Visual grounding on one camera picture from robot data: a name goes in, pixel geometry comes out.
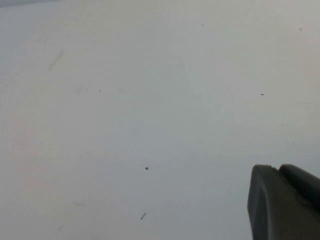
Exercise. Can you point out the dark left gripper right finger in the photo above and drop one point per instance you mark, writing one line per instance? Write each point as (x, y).
(302, 177)

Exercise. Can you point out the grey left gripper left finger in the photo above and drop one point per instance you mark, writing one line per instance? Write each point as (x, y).
(280, 207)

